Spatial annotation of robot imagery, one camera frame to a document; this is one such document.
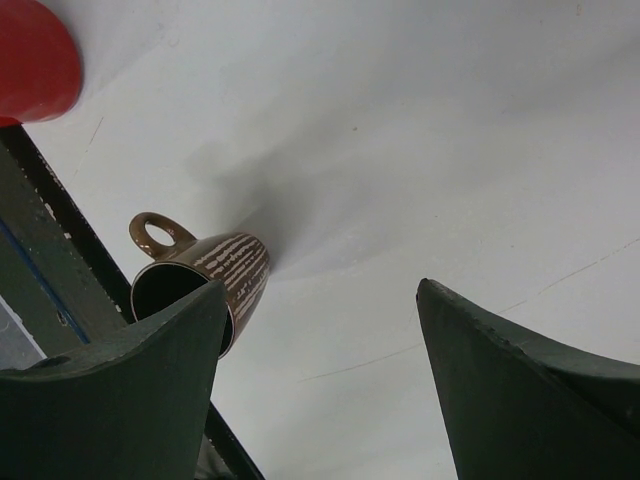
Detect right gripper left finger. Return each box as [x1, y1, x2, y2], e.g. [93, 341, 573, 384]
[1, 282, 226, 479]

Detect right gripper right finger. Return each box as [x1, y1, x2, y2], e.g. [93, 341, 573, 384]
[416, 279, 639, 479]

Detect brown speckled mug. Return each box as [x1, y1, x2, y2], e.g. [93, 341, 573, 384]
[129, 212, 271, 357]

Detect red mug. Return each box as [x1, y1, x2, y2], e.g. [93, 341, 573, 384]
[1, 0, 83, 127]

